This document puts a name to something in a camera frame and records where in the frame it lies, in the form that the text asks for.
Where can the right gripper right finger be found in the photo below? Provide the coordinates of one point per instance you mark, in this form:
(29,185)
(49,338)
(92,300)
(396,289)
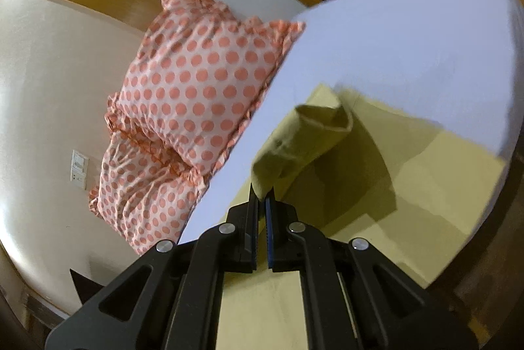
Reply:
(354,296)

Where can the khaki pants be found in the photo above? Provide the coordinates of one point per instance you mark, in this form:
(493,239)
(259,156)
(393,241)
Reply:
(353,166)

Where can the left polka dot pillow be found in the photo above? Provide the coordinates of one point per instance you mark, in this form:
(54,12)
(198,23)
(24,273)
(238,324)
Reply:
(145,193)

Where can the right polka dot pillow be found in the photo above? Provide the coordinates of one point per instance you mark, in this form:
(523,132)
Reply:
(198,75)

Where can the white wall switch panel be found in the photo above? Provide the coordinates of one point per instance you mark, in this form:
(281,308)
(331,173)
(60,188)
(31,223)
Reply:
(78,169)

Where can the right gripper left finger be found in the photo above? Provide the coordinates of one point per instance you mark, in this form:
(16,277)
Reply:
(170,297)

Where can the polka dot pillow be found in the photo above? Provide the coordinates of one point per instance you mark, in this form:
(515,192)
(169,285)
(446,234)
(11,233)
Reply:
(145,193)
(198,75)

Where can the white bed mattress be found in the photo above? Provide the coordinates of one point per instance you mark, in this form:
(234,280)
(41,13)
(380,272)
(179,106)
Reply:
(456,63)

